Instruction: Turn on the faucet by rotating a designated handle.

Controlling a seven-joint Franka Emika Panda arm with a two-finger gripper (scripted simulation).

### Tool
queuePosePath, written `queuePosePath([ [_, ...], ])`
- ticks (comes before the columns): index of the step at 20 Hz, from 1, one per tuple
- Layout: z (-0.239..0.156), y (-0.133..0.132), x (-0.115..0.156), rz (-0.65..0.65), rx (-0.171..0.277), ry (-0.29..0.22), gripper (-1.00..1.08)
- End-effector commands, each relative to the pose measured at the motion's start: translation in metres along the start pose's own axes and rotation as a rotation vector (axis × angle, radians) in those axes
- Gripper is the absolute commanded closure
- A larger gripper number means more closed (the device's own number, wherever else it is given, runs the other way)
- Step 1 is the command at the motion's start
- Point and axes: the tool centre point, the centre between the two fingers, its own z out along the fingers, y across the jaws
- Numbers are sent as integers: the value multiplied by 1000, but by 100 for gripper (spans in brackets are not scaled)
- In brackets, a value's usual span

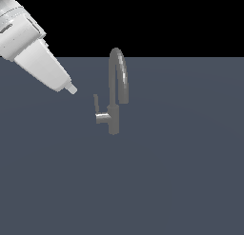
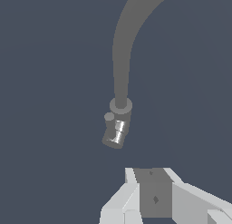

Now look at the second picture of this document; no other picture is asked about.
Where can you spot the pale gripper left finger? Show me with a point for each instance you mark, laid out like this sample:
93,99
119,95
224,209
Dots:
120,206

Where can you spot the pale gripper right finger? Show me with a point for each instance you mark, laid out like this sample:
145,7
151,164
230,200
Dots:
190,203

